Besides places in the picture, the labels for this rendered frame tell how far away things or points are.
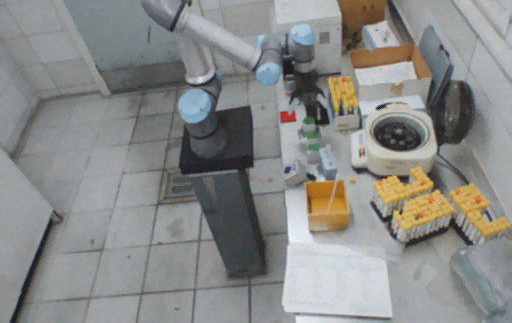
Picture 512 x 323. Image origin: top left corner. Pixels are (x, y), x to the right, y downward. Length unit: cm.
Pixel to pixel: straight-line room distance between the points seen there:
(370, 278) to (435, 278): 19
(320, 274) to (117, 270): 154
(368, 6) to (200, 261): 164
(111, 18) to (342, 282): 265
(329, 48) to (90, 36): 212
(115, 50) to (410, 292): 285
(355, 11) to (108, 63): 211
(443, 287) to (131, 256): 179
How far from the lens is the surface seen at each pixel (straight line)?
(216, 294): 232
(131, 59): 353
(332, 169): 144
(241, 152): 155
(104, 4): 333
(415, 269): 136
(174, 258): 249
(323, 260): 133
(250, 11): 326
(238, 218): 185
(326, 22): 183
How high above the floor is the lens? 206
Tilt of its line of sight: 46 degrees down
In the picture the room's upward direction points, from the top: 12 degrees counter-clockwise
